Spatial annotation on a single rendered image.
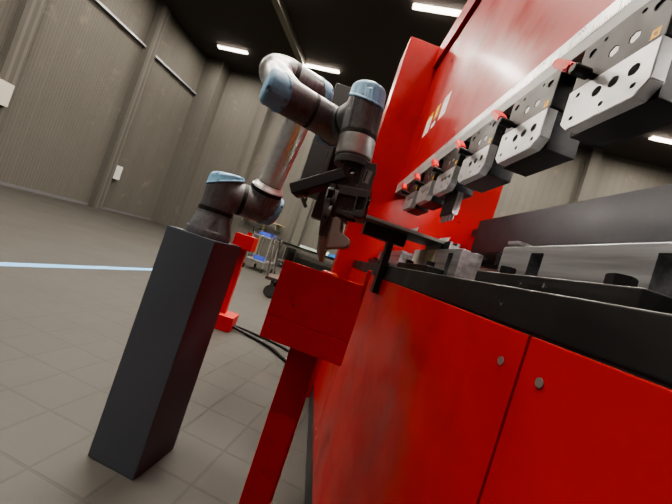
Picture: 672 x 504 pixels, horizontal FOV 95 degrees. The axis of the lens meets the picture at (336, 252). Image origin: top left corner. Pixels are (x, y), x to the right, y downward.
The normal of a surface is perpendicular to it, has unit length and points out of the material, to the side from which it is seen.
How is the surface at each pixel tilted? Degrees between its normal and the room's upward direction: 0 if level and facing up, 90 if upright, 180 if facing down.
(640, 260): 90
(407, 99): 90
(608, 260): 90
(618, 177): 90
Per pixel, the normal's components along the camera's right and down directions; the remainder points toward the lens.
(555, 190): -0.17, -0.08
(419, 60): 0.07, 0.00
